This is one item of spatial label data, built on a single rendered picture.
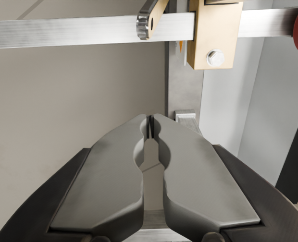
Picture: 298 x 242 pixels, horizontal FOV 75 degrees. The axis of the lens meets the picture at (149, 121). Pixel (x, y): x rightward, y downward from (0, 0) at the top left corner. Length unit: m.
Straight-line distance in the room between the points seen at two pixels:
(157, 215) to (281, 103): 0.35
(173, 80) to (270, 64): 0.23
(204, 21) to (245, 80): 0.35
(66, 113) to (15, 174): 0.71
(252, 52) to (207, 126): 0.22
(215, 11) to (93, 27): 0.14
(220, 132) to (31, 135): 1.25
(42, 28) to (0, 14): 1.05
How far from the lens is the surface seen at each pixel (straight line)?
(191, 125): 0.42
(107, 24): 0.26
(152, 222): 0.30
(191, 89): 0.45
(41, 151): 1.59
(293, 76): 0.48
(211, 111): 0.58
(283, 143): 0.51
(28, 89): 1.37
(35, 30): 0.29
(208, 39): 0.26
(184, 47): 0.33
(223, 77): 0.55
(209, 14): 0.26
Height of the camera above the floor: 1.12
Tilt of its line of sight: 61 degrees down
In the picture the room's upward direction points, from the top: 178 degrees clockwise
